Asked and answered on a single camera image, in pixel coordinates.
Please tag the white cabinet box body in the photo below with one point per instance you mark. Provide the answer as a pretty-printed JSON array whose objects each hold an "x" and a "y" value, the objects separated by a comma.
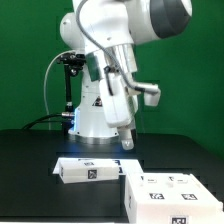
[{"x": 168, "y": 212}]

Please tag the white cabinet block part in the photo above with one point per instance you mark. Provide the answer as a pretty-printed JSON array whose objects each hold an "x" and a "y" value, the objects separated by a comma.
[{"x": 90, "y": 170}]

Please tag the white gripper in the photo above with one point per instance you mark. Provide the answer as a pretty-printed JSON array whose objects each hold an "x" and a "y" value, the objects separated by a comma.
[{"x": 118, "y": 106}]

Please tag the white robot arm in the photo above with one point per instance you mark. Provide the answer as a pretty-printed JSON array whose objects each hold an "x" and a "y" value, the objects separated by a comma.
[{"x": 102, "y": 35}]

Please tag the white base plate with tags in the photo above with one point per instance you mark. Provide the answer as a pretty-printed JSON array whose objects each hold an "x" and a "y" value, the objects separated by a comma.
[{"x": 125, "y": 165}]

